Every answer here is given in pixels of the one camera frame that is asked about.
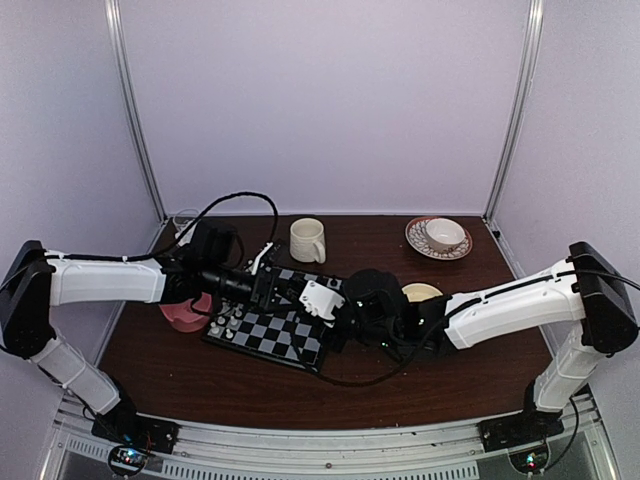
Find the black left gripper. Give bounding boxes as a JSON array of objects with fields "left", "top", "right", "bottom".
[{"left": 202, "top": 261, "right": 297, "bottom": 315}]

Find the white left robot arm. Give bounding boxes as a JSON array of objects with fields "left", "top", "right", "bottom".
[{"left": 1, "top": 219, "right": 278, "bottom": 444}]

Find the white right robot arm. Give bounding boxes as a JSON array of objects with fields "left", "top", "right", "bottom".
[{"left": 300, "top": 242, "right": 639, "bottom": 442}]

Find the cream bowl of black pieces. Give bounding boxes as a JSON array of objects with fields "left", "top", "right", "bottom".
[{"left": 402, "top": 283, "right": 443, "bottom": 303}]

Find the black and white chessboard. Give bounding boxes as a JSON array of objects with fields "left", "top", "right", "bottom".
[{"left": 201, "top": 270, "right": 342, "bottom": 372}]

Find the white ribbed ceramic mug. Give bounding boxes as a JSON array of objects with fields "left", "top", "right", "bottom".
[{"left": 289, "top": 218, "right": 326, "bottom": 264}]

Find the pink bowl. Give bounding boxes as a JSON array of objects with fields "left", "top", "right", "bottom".
[{"left": 159, "top": 294, "right": 212, "bottom": 333}]

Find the clear glass cup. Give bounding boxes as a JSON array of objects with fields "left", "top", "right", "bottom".
[{"left": 172, "top": 209, "right": 199, "bottom": 236}]

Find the floral patterned saucer plate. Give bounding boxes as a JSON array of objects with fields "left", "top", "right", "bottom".
[{"left": 404, "top": 217, "right": 473, "bottom": 261}]

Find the white ceramic cup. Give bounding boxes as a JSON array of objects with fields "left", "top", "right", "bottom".
[{"left": 425, "top": 218, "right": 466, "bottom": 251}]

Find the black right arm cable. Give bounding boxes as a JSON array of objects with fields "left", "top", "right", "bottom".
[{"left": 287, "top": 319, "right": 446, "bottom": 389}]

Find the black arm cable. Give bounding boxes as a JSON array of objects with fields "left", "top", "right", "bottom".
[
  {"left": 164, "top": 191, "right": 280, "bottom": 261},
  {"left": 287, "top": 319, "right": 446, "bottom": 389}
]

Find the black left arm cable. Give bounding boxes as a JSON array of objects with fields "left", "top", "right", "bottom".
[{"left": 164, "top": 191, "right": 280, "bottom": 261}]

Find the aluminium front rail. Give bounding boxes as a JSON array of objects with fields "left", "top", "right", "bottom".
[{"left": 39, "top": 384, "right": 626, "bottom": 480}]

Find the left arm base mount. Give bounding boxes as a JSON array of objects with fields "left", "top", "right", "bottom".
[{"left": 91, "top": 416, "right": 179, "bottom": 477}]

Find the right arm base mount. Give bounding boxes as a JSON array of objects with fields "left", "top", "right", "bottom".
[{"left": 478, "top": 412, "right": 564, "bottom": 476}]

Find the aluminium frame post left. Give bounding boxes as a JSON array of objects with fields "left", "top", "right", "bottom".
[{"left": 104, "top": 0, "right": 167, "bottom": 222}]

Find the aluminium frame post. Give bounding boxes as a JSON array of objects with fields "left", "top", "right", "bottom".
[
  {"left": 104, "top": 0, "right": 167, "bottom": 222},
  {"left": 483, "top": 0, "right": 545, "bottom": 224}
]

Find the aluminium frame post right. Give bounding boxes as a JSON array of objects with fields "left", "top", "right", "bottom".
[{"left": 483, "top": 0, "right": 545, "bottom": 224}]

